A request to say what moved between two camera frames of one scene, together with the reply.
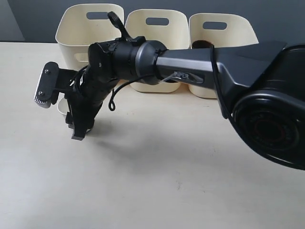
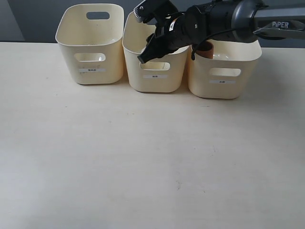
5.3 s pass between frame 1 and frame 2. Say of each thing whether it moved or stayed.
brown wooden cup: stayed
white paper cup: moved
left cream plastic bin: stayed
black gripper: moved
